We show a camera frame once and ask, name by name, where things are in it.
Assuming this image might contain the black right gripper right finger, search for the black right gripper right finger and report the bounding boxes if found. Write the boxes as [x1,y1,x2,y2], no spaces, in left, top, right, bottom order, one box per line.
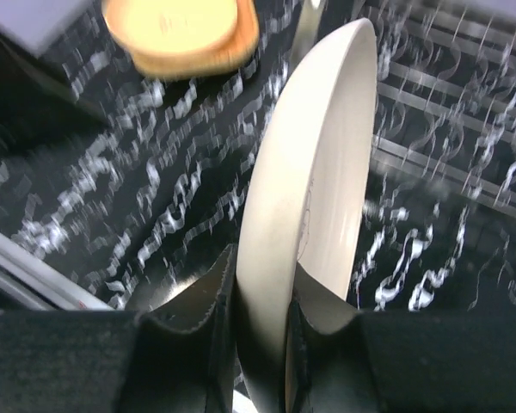
[285,265,390,412]

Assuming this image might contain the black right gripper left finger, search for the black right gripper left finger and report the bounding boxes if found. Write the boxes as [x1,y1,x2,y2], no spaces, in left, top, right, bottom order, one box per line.
[116,244,237,412]

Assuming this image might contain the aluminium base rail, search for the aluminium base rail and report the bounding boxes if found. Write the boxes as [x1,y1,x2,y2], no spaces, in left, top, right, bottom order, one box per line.
[0,233,111,311]

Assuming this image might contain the stainless steel dish rack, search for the stainless steel dish rack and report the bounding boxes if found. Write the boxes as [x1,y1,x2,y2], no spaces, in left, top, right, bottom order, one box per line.
[292,0,516,216]

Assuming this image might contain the cream white round plate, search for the cream white round plate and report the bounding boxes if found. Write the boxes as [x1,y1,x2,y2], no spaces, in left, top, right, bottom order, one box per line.
[236,18,377,412]

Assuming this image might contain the tan plates under leaf plate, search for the tan plates under leaf plate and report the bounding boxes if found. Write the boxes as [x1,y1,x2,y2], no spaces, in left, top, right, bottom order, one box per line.
[129,0,260,81]

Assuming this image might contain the yellow-orange round plate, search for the yellow-orange round plate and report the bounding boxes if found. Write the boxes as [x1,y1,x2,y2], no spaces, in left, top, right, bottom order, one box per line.
[102,0,238,57]

